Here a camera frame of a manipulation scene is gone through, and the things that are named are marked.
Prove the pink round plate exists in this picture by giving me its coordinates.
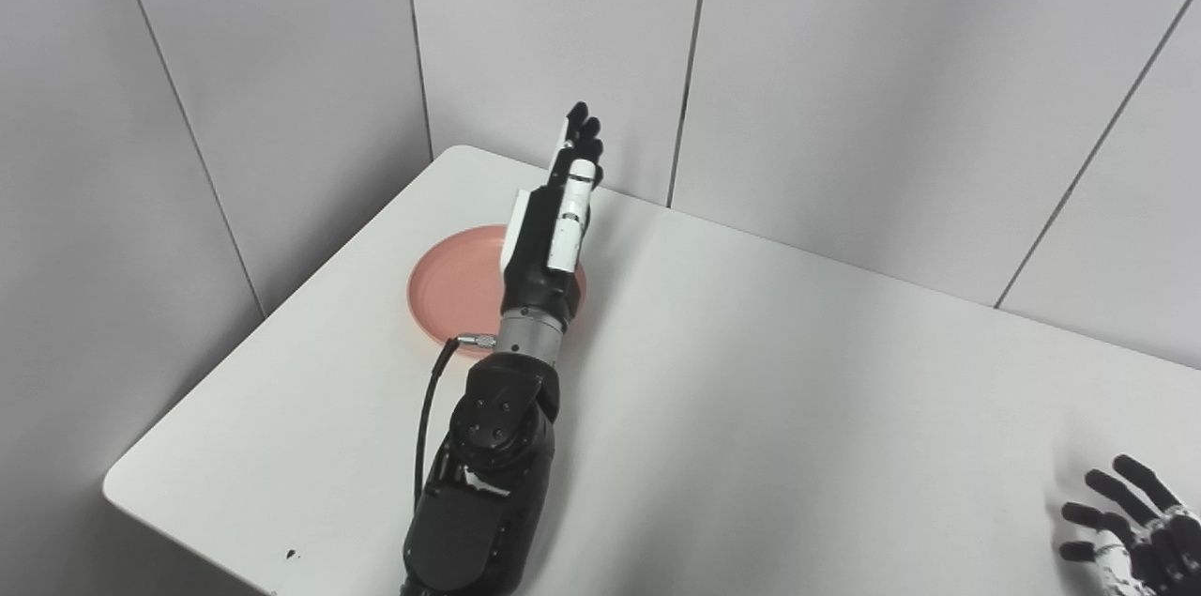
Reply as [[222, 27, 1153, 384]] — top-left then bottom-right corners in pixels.
[[407, 224, 588, 357]]

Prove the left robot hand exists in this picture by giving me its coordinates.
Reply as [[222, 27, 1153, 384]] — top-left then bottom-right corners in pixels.
[[499, 101, 604, 322]]

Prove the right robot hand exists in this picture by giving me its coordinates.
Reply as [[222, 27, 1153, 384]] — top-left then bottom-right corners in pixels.
[[1059, 454, 1201, 596]]

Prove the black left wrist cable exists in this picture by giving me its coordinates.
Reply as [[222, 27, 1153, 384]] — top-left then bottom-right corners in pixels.
[[414, 333, 498, 514]]

